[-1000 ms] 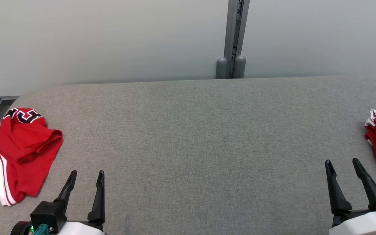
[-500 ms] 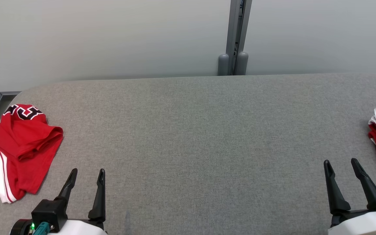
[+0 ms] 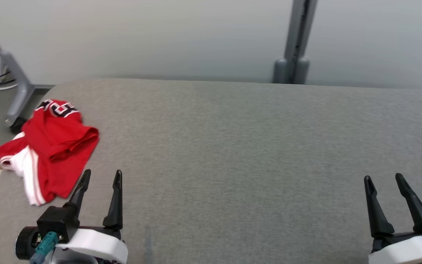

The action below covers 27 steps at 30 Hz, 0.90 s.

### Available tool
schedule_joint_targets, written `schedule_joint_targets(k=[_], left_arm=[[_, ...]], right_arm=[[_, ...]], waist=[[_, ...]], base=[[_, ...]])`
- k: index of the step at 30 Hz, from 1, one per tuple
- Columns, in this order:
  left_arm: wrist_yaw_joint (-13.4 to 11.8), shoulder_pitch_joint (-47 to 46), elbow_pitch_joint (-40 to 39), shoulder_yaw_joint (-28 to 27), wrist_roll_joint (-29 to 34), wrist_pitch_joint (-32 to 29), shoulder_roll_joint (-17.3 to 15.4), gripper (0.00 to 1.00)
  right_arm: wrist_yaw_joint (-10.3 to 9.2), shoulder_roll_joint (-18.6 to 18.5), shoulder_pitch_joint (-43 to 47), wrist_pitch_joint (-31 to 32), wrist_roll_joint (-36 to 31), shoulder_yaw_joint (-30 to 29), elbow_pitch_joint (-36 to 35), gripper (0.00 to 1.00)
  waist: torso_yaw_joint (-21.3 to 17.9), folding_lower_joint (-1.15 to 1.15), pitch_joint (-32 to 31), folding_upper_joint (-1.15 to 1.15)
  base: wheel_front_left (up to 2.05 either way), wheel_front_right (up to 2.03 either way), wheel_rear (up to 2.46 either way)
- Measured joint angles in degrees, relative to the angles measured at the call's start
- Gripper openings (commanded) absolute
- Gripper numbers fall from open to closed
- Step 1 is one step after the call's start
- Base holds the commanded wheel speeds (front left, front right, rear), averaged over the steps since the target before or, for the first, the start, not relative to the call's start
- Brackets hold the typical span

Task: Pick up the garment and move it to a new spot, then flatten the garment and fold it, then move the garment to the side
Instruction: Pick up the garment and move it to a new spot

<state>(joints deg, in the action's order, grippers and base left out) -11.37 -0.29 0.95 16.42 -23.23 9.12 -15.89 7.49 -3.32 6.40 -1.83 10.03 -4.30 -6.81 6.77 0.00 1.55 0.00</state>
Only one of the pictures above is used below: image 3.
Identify black caster wheel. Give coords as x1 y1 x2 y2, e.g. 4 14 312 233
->
10 117 26 134

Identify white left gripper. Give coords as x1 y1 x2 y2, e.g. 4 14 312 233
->
15 169 128 264

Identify red white basketball jersey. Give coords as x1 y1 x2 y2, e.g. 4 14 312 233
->
0 99 100 206

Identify grey metal stand leg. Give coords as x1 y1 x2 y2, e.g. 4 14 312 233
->
0 11 36 127

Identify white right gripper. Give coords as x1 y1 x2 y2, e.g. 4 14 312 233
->
364 173 422 264

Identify grey partition post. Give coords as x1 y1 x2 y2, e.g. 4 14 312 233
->
284 0 318 84

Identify teal left camera connector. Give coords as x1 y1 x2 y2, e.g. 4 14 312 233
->
30 231 59 264

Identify grey rounded post cap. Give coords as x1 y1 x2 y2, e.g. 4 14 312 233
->
273 58 289 84
294 57 310 85

